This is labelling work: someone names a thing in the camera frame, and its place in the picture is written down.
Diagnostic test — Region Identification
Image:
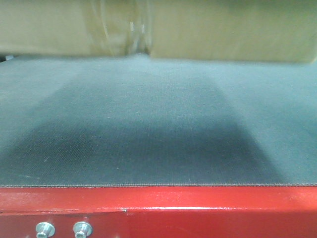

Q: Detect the silver bolt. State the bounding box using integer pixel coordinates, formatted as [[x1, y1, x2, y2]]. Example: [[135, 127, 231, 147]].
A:
[[36, 222, 55, 238], [73, 221, 93, 238]]

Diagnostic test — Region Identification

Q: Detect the red conveyor frame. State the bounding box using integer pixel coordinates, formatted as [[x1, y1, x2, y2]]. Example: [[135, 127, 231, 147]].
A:
[[0, 186, 317, 238]]

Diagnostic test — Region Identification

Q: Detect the brown cardboard carton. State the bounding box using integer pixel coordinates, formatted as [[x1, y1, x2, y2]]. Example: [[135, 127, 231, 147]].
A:
[[0, 0, 317, 62]]

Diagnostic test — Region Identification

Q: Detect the grey conveyor belt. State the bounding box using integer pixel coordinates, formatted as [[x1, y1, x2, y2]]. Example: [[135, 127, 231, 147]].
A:
[[0, 55, 317, 187]]

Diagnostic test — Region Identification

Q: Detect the right silver bolt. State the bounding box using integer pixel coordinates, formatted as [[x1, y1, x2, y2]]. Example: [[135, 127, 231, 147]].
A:
[[73, 221, 93, 238]]

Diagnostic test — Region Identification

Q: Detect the left silver bolt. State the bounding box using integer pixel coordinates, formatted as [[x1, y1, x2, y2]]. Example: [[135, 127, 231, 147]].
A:
[[36, 222, 55, 238]]

